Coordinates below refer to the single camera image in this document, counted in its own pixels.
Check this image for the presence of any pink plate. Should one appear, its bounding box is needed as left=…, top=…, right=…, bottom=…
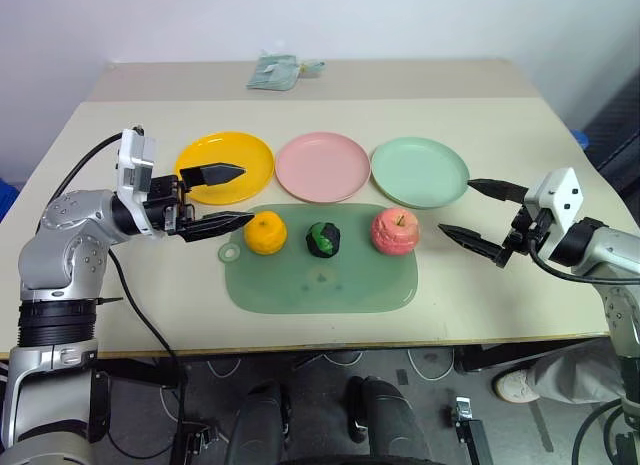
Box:
left=274, top=131, right=372, bottom=205

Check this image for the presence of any dark rounded robot leg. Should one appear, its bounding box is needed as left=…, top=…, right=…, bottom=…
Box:
left=228, top=379, right=292, bottom=465
left=346, top=375, right=432, bottom=465

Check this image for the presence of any green cutting mat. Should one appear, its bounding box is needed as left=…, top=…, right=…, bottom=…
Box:
left=217, top=202, right=420, bottom=316

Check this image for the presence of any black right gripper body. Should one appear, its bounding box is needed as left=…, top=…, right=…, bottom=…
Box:
left=502, top=203, right=553, bottom=256

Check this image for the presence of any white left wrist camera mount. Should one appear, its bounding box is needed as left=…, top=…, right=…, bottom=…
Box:
left=113, top=128, right=158, bottom=235

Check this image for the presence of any blue bin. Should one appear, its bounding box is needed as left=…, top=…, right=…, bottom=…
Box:
left=0, top=175, right=21, bottom=221

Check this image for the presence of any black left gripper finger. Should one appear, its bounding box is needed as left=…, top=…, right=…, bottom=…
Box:
left=179, top=162, right=248, bottom=188
left=174, top=211, right=257, bottom=244

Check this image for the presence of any green plastic packet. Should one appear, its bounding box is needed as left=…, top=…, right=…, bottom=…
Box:
left=245, top=49, right=327, bottom=93

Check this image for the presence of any green plate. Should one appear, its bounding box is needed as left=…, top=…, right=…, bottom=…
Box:
left=369, top=136, right=472, bottom=210

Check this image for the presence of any red apple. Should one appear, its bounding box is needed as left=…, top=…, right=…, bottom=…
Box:
left=370, top=207, right=421, bottom=256

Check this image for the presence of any white sneaker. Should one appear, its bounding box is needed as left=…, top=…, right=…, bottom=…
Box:
left=491, top=368, right=542, bottom=405

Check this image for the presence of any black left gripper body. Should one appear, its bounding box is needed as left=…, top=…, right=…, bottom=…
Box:
left=144, top=174, right=197, bottom=237

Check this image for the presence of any yellow plate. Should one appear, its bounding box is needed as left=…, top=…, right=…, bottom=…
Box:
left=175, top=130, right=276, bottom=206

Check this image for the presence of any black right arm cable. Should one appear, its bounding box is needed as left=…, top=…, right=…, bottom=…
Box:
left=527, top=237, right=640, bottom=287

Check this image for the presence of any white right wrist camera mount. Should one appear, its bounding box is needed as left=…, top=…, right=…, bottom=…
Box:
left=523, top=167, right=586, bottom=253

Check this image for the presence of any grey trouser leg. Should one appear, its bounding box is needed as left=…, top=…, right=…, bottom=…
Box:
left=528, top=338, right=627, bottom=406

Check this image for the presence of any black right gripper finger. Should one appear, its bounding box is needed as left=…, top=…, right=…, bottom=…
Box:
left=467, top=178, right=530, bottom=204
left=437, top=223, right=512, bottom=270

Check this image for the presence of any black metal stand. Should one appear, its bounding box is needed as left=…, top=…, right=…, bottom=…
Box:
left=446, top=395, right=501, bottom=465

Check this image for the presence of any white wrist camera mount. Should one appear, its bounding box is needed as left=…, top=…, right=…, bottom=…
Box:
left=523, top=167, right=586, bottom=253
left=113, top=128, right=158, bottom=235

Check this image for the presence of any orange fruit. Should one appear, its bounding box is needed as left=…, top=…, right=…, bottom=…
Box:
left=243, top=210, right=289, bottom=256

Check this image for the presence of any dark green avocado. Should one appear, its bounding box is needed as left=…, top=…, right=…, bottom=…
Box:
left=305, top=221, right=343, bottom=259

